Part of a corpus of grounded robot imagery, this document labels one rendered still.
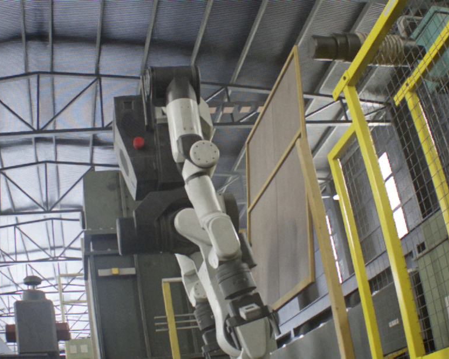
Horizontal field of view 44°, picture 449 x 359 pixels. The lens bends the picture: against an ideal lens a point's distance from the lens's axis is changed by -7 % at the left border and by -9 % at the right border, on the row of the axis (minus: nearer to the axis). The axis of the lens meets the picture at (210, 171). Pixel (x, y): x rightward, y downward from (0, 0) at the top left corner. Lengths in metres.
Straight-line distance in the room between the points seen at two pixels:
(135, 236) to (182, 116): 0.37
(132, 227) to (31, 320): 0.52
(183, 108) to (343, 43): 1.54
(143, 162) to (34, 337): 0.69
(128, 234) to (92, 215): 3.32
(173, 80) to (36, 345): 0.86
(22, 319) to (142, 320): 3.42
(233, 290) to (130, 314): 3.28
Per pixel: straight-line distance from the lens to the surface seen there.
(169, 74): 1.72
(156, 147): 1.77
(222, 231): 1.50
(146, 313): 4.74
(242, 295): 1.49
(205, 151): 1.58
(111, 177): 5.17
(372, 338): 3.37
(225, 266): 1.51
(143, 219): 1.72
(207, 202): 1.55
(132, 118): 1.83
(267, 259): 6.26
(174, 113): 1.66
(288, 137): 5.96
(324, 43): 3.01
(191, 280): 2.00
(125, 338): 4.68
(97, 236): 4.95
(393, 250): 2.60
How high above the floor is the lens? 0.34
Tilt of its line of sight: 25 degrees up
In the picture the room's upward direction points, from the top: 10 degrees counter-clockwise
